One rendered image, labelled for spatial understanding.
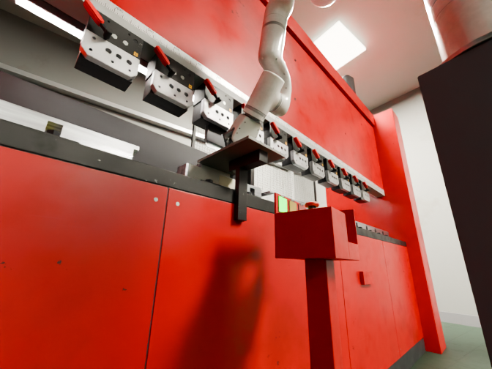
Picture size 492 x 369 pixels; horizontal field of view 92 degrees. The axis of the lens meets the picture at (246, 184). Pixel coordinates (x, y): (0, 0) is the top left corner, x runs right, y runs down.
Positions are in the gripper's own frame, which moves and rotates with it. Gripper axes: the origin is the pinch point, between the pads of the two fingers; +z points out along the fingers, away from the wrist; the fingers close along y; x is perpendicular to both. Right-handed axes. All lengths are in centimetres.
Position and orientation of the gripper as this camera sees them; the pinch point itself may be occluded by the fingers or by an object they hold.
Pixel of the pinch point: (231, 156)
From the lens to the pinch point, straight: 89.8
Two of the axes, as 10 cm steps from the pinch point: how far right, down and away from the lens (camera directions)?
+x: 5.2, 4.6, -7.2
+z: -4.8, 8.6, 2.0
